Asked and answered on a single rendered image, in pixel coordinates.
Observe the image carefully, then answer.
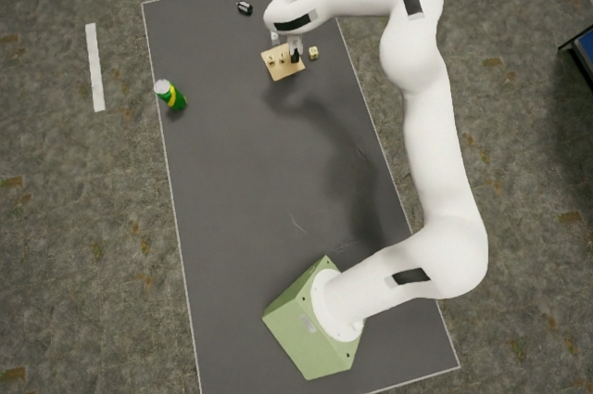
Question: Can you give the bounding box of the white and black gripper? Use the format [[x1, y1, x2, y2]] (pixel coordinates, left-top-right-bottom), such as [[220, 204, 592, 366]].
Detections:
[[286, 34, 303, 64]]

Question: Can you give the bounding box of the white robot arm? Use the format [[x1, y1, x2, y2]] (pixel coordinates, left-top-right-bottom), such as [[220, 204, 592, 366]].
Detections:
[[264, 0, 487, 342]]

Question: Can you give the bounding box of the beige square mat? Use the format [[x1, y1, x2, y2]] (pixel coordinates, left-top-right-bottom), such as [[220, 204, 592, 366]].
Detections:
[[261, 43, 305, 81]]

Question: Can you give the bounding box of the green drink can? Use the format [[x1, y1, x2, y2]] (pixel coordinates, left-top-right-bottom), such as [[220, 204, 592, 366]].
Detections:
[[155, 80, 186, 110]]

